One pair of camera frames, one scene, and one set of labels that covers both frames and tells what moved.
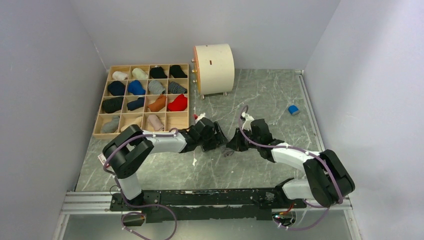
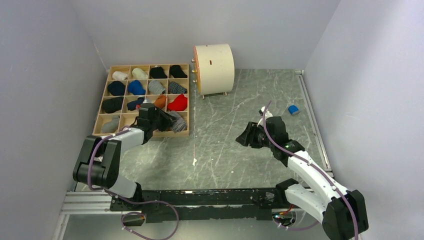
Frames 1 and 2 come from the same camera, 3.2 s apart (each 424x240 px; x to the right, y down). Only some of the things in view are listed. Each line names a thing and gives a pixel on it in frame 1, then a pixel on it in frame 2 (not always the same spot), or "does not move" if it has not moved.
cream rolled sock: (138, 73) does not move
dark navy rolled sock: (134, 104) does not move
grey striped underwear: (226, 152) → (179, 124)
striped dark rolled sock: (174, 88) does not move
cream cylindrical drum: (215, 67) does not move
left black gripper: (217, 139) → (167, 123)
